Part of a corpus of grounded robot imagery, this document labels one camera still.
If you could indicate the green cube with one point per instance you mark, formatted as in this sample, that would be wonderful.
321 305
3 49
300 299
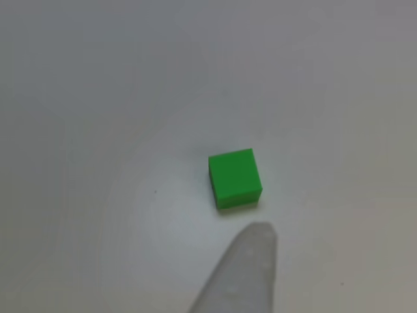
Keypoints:
234 176

